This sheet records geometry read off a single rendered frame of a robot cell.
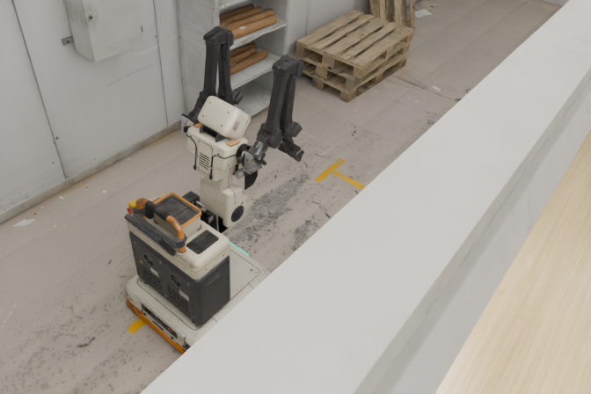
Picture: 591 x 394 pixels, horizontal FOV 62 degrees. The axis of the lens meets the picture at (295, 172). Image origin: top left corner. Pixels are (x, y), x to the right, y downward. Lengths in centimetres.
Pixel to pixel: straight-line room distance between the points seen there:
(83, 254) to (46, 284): 30
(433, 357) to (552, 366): 198
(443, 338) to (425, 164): 12
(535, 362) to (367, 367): 208
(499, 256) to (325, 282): 22
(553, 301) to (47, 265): 299
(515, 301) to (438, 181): 214
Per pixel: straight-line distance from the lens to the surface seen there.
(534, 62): 55
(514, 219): 48
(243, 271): 306
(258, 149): 238
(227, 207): 267
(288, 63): 229
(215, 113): 242
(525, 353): 232
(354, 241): 29
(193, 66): 429
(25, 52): 361
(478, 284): 42
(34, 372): 325
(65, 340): 330
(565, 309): 256
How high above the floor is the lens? 267
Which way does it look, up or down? 40 degrees down
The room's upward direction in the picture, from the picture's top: 5 degrees clockwise
